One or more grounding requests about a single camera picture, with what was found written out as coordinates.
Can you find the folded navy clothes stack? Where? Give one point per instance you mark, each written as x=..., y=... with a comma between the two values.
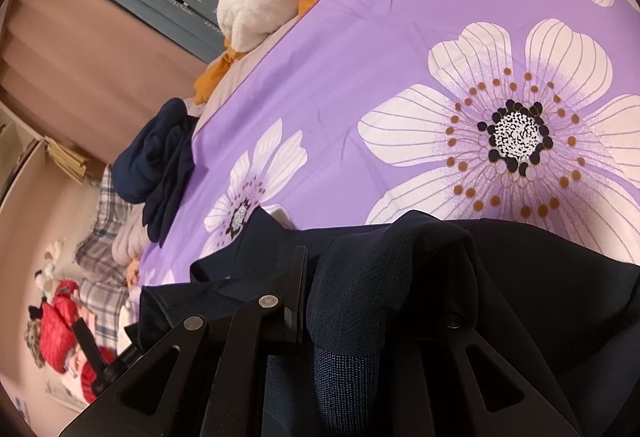
x=145, y=157

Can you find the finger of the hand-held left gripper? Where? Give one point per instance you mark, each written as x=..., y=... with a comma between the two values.
x=95, y=357

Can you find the purple floral bedspread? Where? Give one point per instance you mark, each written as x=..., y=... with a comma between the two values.
x=375, y=42

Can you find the yellow tassel fringe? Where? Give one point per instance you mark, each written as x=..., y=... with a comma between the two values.
x=67, y=159

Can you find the plaid grey pillow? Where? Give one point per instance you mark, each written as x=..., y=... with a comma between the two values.
x=105, y=297

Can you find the white wall shelf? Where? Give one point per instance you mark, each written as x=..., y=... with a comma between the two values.
x=20, y=152

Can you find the navy zip jacket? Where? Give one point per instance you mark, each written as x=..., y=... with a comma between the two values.
x=525, y=292

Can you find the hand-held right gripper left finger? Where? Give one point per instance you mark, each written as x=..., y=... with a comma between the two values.
x=280, y=317

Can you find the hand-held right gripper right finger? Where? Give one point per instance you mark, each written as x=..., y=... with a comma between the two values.
x=445, y=367

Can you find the red puffer jacket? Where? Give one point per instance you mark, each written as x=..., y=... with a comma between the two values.
x=57, y=327
x=87, y=382

